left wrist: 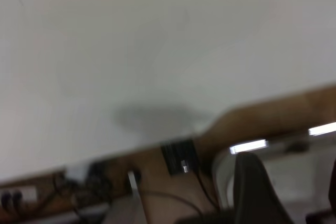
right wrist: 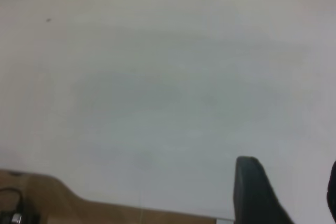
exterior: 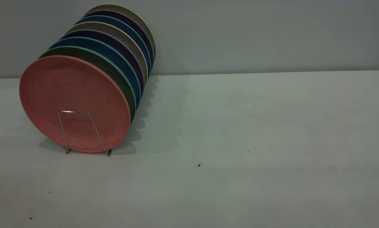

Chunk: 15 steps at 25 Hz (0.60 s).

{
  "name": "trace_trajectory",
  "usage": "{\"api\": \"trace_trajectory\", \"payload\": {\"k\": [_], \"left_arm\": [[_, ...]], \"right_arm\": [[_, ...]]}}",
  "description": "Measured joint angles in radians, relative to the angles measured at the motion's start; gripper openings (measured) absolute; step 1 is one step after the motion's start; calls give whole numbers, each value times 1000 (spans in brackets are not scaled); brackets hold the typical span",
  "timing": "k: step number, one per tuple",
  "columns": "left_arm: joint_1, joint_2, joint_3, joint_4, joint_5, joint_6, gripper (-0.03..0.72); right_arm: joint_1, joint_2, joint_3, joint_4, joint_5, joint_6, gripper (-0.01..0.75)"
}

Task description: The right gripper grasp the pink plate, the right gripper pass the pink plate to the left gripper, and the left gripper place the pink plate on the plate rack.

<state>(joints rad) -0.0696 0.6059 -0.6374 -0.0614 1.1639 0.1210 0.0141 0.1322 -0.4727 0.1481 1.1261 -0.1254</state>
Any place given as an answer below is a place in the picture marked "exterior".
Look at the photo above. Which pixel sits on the dark purple round plate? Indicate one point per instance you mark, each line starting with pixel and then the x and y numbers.
pixel 129 17
pixel 113 38

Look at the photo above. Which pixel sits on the blue round plate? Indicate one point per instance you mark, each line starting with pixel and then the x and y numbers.
pixel 123 22
pixel 113 53

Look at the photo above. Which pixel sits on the beige round plate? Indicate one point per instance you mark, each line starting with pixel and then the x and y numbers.
pixel 129 9
pixel 113 28

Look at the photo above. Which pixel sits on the pink round plate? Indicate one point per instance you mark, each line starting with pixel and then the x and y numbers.
pixel 72 95

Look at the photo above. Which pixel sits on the green round plate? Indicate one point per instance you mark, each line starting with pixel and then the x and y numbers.
pixel 113 70

